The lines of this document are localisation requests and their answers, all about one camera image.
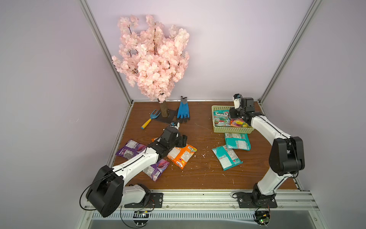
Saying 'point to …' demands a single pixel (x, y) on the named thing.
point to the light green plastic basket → (236, 130)
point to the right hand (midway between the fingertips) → (235, 106)
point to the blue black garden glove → (183, 112)
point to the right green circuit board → (262, 217)
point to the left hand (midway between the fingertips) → (184, 136)
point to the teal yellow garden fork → (153, 116)
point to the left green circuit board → (140, 214)
